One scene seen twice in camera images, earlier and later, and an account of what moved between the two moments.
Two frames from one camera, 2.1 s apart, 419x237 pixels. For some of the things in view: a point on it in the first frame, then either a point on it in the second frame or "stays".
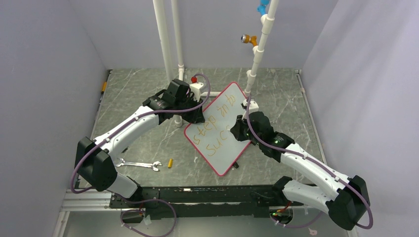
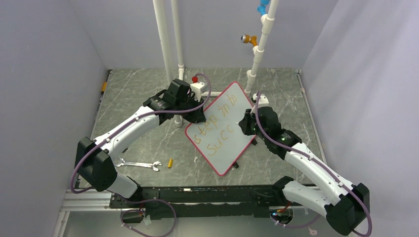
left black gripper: x=196 y=117 stays
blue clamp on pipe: x=262 y=7 stays
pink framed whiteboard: x=213 y=139 stays
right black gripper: x=236 y=129 to x=244 y=123
